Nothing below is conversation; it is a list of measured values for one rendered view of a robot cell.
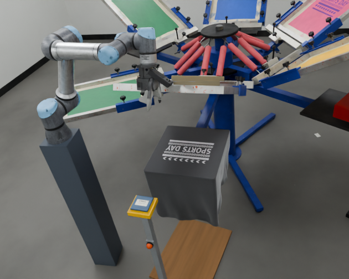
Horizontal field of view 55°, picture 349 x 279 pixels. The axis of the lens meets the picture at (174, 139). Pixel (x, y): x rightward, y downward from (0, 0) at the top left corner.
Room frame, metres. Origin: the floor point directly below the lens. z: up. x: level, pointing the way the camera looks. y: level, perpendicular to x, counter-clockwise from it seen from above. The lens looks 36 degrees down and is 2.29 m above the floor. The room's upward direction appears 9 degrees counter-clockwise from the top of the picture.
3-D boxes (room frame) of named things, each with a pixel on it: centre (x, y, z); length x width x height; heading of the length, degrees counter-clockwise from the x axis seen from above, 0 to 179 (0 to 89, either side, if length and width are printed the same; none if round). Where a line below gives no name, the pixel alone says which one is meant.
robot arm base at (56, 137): (1.70, 0.67, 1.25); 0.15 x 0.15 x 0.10
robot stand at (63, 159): (1.70, 0.67, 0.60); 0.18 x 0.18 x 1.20; 74
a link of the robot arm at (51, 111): (1.70, 0.67, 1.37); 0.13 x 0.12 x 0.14; 147
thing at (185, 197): (1.48, 0.01, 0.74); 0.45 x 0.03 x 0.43; 67
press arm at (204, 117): (2.15, -0.27, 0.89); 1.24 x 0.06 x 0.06; 157
